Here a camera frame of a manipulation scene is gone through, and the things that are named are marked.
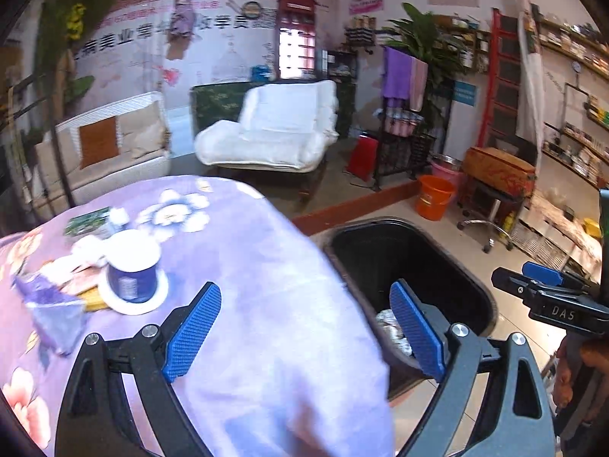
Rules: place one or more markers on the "person's right hand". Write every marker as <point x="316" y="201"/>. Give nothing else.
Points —
<point x="578" y="366"/>

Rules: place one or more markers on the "white wicker swing seat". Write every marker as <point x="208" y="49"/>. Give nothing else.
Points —
<point x="142" y="166"/>

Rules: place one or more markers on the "rolling black stool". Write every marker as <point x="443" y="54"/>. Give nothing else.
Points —
<point x="490" y="200"/>

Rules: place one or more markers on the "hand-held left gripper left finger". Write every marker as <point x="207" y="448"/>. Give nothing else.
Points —
<point x="192" y="333"/>

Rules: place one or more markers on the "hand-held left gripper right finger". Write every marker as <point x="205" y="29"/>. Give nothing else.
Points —
<point x="418" y="338"/>

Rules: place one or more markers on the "wooden wall shelves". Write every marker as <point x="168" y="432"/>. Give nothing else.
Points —
<point x="580" y="152"/>

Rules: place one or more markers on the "red ladder shelf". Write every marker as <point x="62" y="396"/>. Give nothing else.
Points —
<point x="504" y="81"/>

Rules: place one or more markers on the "pink towel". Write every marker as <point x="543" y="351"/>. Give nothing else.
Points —
<point x="418" y="85"/>

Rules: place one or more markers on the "yellow artificial flowers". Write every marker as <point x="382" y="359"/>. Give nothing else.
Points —
<point x="76" y="18"/>

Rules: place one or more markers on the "purple plastic wrapper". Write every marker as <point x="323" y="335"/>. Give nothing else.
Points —
<point x="52" y="314"/>

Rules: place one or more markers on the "green patterned box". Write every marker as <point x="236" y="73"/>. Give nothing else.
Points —
<point x="214" y="104"/>

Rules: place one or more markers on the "pink rolled towels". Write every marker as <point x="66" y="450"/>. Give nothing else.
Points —
<point x="402" y="119"/>

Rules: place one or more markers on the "purple towel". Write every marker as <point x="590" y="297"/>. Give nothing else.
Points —
<point x="397" y="74"/>

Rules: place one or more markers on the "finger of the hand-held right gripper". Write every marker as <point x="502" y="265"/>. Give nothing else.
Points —
<point x="542" y="273"/>
<point x="511" y="283"/>

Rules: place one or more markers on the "white cushioned rocking chair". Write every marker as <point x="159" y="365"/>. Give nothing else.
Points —
<point x="276" y="119"/>

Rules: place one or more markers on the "green potted plant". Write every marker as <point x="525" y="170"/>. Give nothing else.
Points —
<point x="428" y="33"/>

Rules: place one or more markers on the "orange plastic bucket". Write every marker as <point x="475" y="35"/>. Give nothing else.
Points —
<point x="434" y="200"/>

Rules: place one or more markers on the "black trash bin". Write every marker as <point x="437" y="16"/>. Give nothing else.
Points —
<point x="380" y="257"/>

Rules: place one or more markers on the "black metal frame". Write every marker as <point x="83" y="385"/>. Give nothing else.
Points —
<point x="19" y="152"/>

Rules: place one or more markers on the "metal basin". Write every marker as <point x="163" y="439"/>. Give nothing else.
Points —
<point x="447" y="158"/>

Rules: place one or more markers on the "blue wall sign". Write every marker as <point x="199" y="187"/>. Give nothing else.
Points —
<point x="464" y="93"/>

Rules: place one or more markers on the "brown square cushion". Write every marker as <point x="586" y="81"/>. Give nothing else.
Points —
<point x="97" y="142"/>

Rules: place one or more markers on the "red gold patterned case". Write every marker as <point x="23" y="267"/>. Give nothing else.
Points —
<point x="499" y="166"/>

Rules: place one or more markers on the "purple floral tablecloth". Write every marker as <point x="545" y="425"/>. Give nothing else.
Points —
<point x="266" y="295"/>

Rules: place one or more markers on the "black metal rack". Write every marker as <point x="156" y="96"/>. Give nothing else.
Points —
<point x="404" y="152"/>

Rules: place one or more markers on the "low white shelf rack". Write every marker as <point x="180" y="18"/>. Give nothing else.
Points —
<point x="552" y="233"/>

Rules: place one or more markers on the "hanging purple umbrella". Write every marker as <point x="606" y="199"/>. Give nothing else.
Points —
<point x="183" y="14"/>

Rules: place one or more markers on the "pink plastic basin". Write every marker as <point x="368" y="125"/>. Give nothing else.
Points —
<point x="456" y="175"/>

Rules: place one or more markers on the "beige cushion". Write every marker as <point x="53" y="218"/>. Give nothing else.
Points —
<point x="142" y="128"/>

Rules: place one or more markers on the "white hanging sheet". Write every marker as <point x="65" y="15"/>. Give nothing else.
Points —
<point x="533" y="81"/>

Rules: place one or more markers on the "white tissue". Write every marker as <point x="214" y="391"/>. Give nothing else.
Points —
<point x="118" y="218"/>
<point x="90" y="250"/>

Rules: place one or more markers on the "yellow flat packet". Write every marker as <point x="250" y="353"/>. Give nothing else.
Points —
<point x="93" y="301"/>

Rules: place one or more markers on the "silver foil wrapper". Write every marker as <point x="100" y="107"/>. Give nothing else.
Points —
<point x="392" y="326"/>

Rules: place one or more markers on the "blue paper cup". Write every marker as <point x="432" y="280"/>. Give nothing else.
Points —
<point x="133" y="281"/>

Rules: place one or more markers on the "blue tissue box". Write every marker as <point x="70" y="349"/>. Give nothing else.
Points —
<point x="261" y="73"/>

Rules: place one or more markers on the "red phone booth cabinet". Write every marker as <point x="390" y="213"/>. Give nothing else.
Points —
<point x="296" y="9"/>

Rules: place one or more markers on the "yellow bottle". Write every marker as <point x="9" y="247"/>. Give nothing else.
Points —
<point x="510" y="223"/>

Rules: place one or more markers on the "dark patterned cabinet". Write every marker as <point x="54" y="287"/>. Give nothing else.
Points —
<point x="345" y="104"/>

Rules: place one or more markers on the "green edged plastic packet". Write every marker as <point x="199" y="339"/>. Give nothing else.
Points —
<point x="85" y="223"/>

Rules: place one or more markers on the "green artificial vine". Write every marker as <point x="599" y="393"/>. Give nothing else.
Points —
<point x="57" y="71"/>

